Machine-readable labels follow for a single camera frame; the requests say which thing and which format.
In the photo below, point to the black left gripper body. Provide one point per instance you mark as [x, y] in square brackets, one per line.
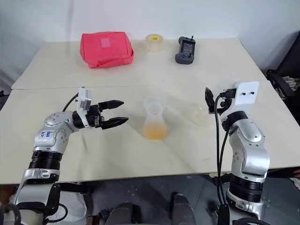
[95, 116]

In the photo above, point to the dark rounded shape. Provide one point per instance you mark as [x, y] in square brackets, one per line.
[126, 214]
[184, 209]

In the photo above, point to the small white object under table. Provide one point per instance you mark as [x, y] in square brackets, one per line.
[295, 181]

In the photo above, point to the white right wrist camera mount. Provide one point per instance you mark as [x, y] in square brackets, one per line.
[248, 99]

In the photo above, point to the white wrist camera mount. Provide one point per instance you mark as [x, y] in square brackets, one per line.
[83, 100]
[248, 99]

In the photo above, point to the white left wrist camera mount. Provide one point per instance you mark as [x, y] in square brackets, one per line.
[83, 100]

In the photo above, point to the large clear plastic flask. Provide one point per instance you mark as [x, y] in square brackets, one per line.
[199, 114]

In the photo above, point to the grey handheld remote controller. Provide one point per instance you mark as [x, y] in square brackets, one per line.
[185, 52]

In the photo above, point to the red fabric pouch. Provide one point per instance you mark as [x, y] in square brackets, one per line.
[105, 49]

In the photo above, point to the clear tape roll yellow core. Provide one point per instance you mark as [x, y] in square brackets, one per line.
[154, 43]

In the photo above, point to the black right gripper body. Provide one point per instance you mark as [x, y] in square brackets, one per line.
[226, 100]

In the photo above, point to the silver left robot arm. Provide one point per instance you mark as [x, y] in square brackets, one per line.
[54, 126]

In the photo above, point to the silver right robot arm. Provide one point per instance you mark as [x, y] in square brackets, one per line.
[248, 136]

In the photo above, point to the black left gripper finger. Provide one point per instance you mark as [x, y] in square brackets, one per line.
[116, 122]
[112, 104]

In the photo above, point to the black chair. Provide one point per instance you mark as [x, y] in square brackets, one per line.
[286, 70]

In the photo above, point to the small clear plastic flask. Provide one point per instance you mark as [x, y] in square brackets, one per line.
[154, 122]

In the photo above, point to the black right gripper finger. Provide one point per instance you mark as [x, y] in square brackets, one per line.
[209, 100]

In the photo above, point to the black table bracket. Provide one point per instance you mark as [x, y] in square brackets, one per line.
[77, 187]
[221, 177]

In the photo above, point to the crumpled clear plastic bag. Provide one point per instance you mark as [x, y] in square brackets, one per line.
[75, 211]

